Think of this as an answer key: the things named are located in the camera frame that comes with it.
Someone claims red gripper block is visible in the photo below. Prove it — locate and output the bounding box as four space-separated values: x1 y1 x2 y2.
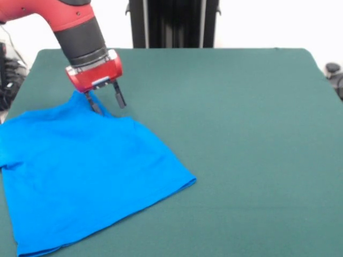
65 49 127 116

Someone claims blue shirt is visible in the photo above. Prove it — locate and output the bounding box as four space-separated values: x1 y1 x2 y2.
0 89 198 257

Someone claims dark green table cloth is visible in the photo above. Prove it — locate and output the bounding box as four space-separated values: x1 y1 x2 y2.
0 47 343 257

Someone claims grey stand foot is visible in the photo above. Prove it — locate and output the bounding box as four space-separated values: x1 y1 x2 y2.
324 62 343 102

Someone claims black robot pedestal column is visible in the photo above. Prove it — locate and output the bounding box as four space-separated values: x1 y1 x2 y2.
125 0 222 49

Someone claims black cable pile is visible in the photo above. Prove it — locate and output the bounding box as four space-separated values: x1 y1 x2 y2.
0 41 29 112

